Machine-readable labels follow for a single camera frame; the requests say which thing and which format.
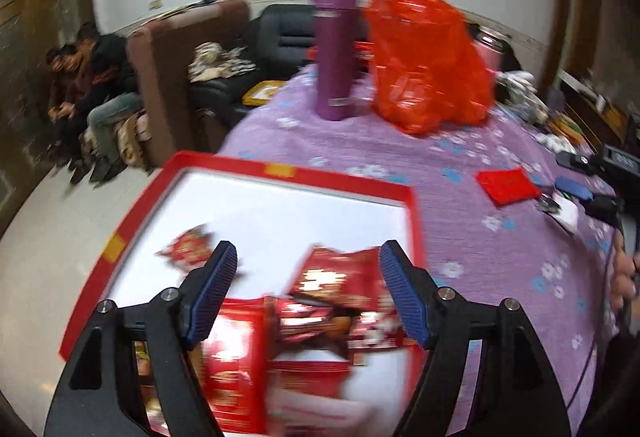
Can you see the purple thermos bottle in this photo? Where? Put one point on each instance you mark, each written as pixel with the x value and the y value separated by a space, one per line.
pixel 334 47

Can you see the pink bottle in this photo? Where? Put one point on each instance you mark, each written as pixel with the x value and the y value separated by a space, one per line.
pixel 491 52

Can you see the yellow tray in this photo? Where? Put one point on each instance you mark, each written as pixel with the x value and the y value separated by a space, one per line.
pixel 264 93

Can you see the black sofa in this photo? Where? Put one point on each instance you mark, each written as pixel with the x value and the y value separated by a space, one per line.
pixel 280 37

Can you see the brown armchair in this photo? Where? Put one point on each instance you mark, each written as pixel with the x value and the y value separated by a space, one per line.
pixel 165 57

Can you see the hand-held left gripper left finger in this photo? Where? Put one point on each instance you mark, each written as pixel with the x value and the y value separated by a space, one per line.
pixel 212 297

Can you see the red gift box white inside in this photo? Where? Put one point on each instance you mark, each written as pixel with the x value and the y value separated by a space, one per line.
pixel 280 212

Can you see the orange plastic bag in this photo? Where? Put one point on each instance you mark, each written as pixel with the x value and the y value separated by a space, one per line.
pixel 425 67

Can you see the red white-print snack packet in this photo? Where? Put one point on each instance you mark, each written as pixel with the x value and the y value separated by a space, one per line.
pixel 345 279

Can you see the purple floral tablecloth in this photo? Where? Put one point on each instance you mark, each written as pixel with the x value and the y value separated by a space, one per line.
pixel 450 237

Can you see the white wrapped pieces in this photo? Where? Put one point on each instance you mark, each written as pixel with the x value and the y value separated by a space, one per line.
pixel 552 142

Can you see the patterned cloth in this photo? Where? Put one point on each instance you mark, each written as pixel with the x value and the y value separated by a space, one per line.
pixel 215 59

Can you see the brown wooden door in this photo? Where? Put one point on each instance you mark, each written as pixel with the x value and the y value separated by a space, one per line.
pixel 35 67

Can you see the white snack packet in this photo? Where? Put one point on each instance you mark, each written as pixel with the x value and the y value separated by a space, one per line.
pixel 562 214

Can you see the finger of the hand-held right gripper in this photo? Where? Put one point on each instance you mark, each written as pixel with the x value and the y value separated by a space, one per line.
pixel 575 188
pixel 577 162

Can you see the red patterned snack packet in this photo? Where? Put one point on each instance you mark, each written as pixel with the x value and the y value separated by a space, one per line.
pixel 192 249

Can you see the person's right hand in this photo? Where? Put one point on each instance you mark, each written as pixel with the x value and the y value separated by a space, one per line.
pixel 625 277

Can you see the dark brown snack packet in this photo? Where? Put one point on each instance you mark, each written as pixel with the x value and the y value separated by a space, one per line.
pixel 315 327

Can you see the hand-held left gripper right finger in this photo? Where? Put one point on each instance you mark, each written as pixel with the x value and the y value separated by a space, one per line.
pixel 405 297

